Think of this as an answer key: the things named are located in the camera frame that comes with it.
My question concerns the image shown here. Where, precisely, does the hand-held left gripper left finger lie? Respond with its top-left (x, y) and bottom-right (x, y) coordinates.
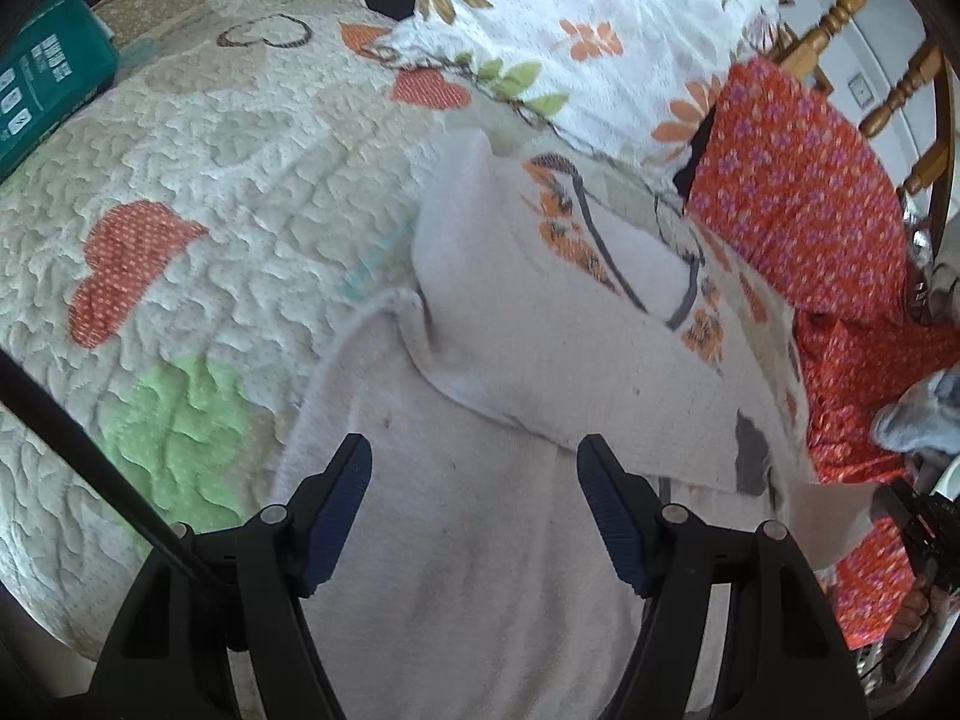
top-left (82, 433), bottom-right (374, 720)

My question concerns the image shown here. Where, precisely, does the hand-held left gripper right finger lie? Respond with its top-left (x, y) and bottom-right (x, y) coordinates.
top-left (576, 433), bottom-right (871, 720)

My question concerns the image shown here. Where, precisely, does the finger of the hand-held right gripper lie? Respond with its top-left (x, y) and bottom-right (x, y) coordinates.
top-left (874, 476), bottom-right (960, 578)

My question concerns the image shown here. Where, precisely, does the white small printed shirt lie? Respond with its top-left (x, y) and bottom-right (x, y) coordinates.
top-left (281, 127), bottom-right (884, 720)

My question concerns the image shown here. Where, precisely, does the person's right hand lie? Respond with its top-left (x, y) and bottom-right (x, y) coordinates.
top-left (896, 589), bottom-right (935, 635)

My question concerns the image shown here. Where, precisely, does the grey cloth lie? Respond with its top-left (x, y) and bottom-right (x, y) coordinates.
top-left (870, 371), bottom-right (960, 457)

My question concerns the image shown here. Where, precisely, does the crumpled silver foil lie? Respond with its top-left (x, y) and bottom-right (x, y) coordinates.
top-left (902, 191), bottom-right (940, 267)

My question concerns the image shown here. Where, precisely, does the orange floral cloth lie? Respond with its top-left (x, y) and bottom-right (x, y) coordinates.
top-left (686, 58), bottom-right (960, 653)

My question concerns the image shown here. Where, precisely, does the heart-patterned quilt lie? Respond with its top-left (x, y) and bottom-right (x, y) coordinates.
top-left (0, 0), bottom-right (481, 661)

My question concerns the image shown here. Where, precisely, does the floral white pillow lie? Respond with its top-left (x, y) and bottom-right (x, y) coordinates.
top-left (386, 0), bottom-right (788, 188)

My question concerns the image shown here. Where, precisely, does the wooden chair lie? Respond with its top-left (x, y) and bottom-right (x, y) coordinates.
top-left (705, 0), bottom-right (960, 241)

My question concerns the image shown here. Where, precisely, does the teal cardboard box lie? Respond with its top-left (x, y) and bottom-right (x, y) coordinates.
top-left (0, 0), bottom-right (122, 182)

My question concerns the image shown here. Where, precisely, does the black cable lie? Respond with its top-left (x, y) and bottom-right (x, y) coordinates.
top-left (0, 351), bottom-right (233, 601)

